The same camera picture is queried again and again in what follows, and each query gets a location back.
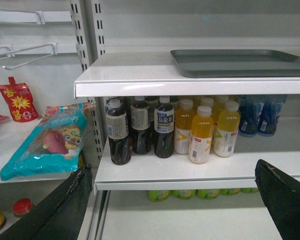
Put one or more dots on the yellow juice bottle right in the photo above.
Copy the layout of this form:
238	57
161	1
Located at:
226	133

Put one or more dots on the teal snack bag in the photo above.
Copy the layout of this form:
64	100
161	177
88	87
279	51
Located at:
54	145

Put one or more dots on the blue drink bottle left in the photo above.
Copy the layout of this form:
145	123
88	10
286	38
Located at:
250	113

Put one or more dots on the dark tea bottle front left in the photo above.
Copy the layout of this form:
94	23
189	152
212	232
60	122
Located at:
118	133

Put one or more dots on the dark tea bottle middle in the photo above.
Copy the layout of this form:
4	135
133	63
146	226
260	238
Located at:
140	126

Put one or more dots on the grey plastic tray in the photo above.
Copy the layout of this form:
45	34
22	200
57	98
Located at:
230	63

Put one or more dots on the green drink bottle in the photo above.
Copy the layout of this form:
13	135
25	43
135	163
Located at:
184	194
208	194
158	195

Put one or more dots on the white wire display hook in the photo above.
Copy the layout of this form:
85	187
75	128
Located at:
21	17
43	51

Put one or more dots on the red lid sauce jar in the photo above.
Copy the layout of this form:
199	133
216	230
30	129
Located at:
22	206

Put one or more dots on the yellow juice bottle front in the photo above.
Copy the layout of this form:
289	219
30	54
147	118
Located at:
202	128

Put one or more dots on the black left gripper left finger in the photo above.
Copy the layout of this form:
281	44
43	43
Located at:
60	215

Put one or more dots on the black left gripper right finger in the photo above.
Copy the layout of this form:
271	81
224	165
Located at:
280	194

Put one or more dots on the yellow juice bottle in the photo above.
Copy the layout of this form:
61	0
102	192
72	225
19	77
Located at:
202	128
183	125
226	133

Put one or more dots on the white metal shelf unit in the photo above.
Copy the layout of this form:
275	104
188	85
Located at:
122	47

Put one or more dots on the dark tea bottle labelled right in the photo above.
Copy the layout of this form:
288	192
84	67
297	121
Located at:
164	128

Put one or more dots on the red sauce pouch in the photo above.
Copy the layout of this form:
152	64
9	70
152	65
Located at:
19	100

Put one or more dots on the yellow juice bottle left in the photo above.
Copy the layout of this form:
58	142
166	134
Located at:
183	125

